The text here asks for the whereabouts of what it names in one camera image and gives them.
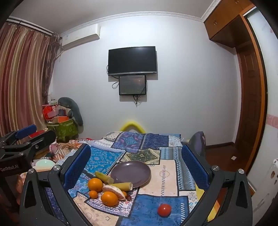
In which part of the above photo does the large orange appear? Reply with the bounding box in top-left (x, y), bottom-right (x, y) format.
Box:
top-left (88, 177), bottom-right (103, 192)
top-left (101, 191), bottom-right (119, 207)

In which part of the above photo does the peeled pomelo wedge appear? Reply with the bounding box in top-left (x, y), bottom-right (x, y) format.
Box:
top-left (102, 185), bottom-right (126, 201)

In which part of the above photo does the red tomato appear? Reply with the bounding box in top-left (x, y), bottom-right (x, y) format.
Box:
top-left (157, 203), bottom-right (171, 217)

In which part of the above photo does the pale green bowl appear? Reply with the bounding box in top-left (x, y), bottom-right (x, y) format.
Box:
top-left (34, 159), bottom-right (55, 172)

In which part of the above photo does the green storage box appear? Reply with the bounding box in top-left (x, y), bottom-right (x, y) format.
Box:
top-left (47, 119), bottom-right (78, 142)

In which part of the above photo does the grey plush toy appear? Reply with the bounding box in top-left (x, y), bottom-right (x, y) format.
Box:
top-left (58, 97), bottom-right (83, 126)

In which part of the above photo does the blue patchwork bedspread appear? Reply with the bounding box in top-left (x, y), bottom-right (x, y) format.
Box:
top-left (50, 131), bottom-right (198, 225)

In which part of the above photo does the small dark red fruit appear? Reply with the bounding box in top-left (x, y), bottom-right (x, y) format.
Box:
top-left (126, 195), bottom-right (132, 201)

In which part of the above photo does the yellow curved cushion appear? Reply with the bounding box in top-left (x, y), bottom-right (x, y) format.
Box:
top-left (120, 120), bottom-right (146, 134)

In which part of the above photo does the purple round plate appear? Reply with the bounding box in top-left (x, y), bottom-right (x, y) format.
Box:
top-left (110, 161), bottom-right (151, 188)

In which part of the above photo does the dark purple chair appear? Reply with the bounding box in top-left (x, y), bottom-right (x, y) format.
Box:
top-left (187, 131), bottom-right (206, 157)

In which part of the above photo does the striped red curtain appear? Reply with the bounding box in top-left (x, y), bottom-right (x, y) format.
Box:
top-left (1, 22), bottom-right (60, 136)

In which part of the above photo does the white air conditioner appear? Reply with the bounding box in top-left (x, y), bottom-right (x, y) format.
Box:
top-left (62, 23), bottom-right (100, 51)

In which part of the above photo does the small wall monitor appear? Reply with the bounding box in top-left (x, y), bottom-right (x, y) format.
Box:
top-left (119, 75), bottom-right (146, 96)

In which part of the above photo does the large wall television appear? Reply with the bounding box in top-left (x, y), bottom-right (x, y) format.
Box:
top-left (108, 46), bottom-right (157, 76)

